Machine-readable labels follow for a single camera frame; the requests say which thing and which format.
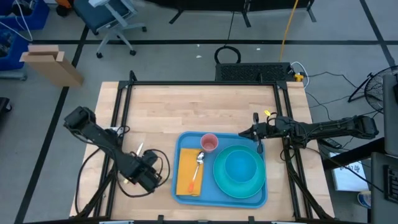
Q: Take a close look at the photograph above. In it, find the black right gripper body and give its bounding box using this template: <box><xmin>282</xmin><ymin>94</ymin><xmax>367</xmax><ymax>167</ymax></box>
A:
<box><xmin>252</xmin><ymin>112</ymin><xmax>281</xmax><ymax>154</ymax></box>

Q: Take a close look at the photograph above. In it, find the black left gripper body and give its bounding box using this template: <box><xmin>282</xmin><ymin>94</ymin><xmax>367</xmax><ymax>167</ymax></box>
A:
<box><xmin>129</xmin><ymin>151</ymin><xmax>163</xmax><ymax>192</ymax></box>

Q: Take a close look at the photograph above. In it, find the blue plastic bowl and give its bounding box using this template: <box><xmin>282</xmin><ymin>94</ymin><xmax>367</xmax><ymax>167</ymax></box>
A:
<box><xmin>223</xmin><ymin>149</ymin><xmax>259</xmax><ymax>184</ymax></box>

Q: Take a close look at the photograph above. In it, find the yellow cloth napkin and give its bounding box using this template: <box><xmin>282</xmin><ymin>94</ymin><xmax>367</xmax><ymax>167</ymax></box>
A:
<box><xmin>175</xmin><ymin>147</ymin><xmax>205</xmax><ymax>197</ymax></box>

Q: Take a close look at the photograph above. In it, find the pink plastic cup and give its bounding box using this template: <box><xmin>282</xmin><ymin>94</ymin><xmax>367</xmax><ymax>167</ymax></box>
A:
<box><xmin>200</xmin><ymin>133</ymin><xmax>220</xmax><ymax>153</ymax></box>

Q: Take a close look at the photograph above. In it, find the metal spoon orange handle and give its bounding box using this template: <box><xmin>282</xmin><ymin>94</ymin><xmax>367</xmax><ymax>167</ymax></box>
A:
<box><xmin>187</xmin><ymin>151</ymin><xmax>206</xmax><ymax>194</ymax></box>

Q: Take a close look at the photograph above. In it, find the blue plastic tray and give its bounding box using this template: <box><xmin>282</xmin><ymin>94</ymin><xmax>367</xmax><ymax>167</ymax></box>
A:
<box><xmin>171</xmin><ymin>131</ymin><xmax>269</xmax><ymax>209</ymax></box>

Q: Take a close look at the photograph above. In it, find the black vented computer case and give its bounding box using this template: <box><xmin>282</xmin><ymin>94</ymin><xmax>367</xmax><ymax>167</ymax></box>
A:
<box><xmin>215</xmin><ymin>62</ymin><xmax>296</xmax><ymax>83</ymax></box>

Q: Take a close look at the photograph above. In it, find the black remote control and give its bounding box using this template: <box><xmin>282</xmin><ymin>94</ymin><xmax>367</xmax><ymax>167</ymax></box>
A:
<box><xmin>319</xmin><ymin>138</ymin><xmax>343</xmax><ymax>150</ymax></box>

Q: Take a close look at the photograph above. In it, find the white printed paper box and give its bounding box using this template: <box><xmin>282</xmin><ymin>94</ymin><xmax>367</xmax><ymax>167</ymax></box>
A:
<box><xmin>328</xmin><ymin>151</ymin><xmax>371</xmax><ymax>192</ymax></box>

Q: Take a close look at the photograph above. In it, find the blue white round object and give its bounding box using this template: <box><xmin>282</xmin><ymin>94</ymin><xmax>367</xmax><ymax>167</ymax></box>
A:
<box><xmin>356</xmin><ymin>190</ymin><xmax>373</xmax><ymax>210</ymax></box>

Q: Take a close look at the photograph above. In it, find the black floor fan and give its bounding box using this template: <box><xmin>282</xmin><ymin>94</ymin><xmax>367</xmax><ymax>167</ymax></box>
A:
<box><xmin>347</xmin><ymin>65</ymin><xmax>398</xmax><ymax>114</ymax></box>

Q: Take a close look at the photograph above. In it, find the grey cabinet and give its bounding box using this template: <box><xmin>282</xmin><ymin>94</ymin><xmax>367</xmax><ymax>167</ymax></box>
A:
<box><xmin>369</xmin><ymin>73</ymin><xmax>398</xmax><ymax>224</ymax></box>

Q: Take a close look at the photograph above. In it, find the black partition screen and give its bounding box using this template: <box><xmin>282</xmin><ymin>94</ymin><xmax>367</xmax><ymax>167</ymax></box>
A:
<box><xmin>146</xmin><ymin>0</ymin><xmax>317</xmax><ymax>29</ymax></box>

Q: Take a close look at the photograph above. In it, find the brown cardboard box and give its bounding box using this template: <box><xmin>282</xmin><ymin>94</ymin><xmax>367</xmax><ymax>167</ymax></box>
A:
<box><xmin>19</xmin><ymin>44</ymin><xmax>85</xmax><ymax>88</ymax></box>

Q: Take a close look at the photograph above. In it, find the blue office chair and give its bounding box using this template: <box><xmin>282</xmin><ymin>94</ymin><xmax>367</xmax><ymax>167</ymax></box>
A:
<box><xmin>73</xmin><ymin>0</ymin><xmax>147</xmax><ymax>60</ymax></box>

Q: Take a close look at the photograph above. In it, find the blue storage bin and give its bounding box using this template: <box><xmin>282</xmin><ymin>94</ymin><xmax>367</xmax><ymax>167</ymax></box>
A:
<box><xmin>0</xmin><ymin>29</ymin><xmax>30</xmax><ymax>72</ymax></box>
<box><xmin>0</xmin><ymin>0</ymin><xmax>50</xmax><ymax>32</ymax></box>

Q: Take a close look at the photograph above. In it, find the orange black object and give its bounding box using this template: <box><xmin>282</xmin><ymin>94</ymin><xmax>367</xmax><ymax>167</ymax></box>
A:
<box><xmin>55</xmin><ymin>0</ymin><xmax>75</xmax><ymax>17</ymax></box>

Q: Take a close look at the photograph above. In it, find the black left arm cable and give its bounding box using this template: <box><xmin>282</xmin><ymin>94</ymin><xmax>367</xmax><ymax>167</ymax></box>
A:
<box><xmin>73</xmin><ymin>124</ymin><xmax>172</xmax><ymax>216</ymax></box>

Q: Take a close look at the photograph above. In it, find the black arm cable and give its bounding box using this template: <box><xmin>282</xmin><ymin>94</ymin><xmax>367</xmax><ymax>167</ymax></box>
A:
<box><xmin>266</xmin><ymin>112</ymin><xmax>312</xmax><ymax>162</ymax></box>
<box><xmin>73</xmin><ymin>124</ymin><xmax>172</xmax><ymax>216</ymax></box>

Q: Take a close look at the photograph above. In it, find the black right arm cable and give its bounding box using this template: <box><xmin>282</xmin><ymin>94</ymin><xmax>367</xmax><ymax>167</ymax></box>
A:
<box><xmin>266</xmin><ymin>112</ymin><xmax>312</xmax><ymax>162</ymax></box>

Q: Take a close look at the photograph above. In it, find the white power cable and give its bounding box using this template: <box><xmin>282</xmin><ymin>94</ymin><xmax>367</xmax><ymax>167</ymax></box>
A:
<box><xmin>290</xmin><ymin>60</ymin><xmax>310</xmax><ymax>90</ymax></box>

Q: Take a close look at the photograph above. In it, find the thin black floor cable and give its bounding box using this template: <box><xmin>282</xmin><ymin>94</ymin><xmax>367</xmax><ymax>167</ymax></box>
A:
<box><xmin>305</xmin><ymin>71</ymin><xmax>379</xmax><ymax>126</ymax></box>

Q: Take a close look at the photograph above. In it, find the black metal table frame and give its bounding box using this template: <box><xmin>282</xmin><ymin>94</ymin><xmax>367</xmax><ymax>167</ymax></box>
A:
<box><xmin>74</xmin><ymin>70</ymin><xmax>335</xmax><ymax>222</ymax></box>

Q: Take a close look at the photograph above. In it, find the black coiled floor cable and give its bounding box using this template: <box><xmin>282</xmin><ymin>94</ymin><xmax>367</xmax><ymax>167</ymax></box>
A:
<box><xmin>213</xmin><ymin>11</ymin><xmax>243</xmax><ymax>65</ymax></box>

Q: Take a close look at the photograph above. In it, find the yellow hanging cable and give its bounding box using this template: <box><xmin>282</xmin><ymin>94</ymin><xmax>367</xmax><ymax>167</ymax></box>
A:
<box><xmin>279</xmin><ymin>0</ymin><xmax>300</xmax><ymax>62</ymax></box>

